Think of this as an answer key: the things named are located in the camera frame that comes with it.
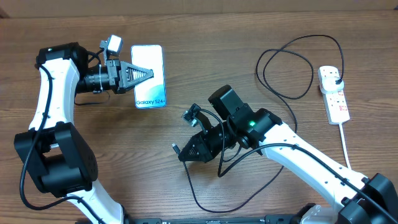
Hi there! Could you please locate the white charger plug adapter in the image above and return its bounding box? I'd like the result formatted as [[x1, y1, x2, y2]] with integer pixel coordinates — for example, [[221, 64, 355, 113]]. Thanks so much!
[[320, 77, 345, 94]]

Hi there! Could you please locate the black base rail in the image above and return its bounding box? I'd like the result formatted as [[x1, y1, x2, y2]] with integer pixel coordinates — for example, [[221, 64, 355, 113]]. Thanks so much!
[[124, 214, 300, 224]]

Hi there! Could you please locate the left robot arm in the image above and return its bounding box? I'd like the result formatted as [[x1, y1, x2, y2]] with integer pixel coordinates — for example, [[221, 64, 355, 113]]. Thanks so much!
[[14, 42, 154, 223]]

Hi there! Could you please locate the white power strip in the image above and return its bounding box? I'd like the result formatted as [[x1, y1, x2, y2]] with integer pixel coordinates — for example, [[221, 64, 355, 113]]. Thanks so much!
[[317, 65, 350, 125]]

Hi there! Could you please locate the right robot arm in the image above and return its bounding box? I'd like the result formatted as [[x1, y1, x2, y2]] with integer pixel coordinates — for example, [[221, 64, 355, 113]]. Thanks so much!
[[172, 85, 397, 223]]

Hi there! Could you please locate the white power strip cord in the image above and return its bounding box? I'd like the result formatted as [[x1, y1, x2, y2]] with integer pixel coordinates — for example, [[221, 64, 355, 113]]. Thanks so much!
[[338, 123, 352, 170]]

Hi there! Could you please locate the Galaxy S24+ smartphone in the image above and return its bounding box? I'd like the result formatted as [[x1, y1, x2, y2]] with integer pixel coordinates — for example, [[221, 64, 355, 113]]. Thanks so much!
[[131, 45, 167, 109]]

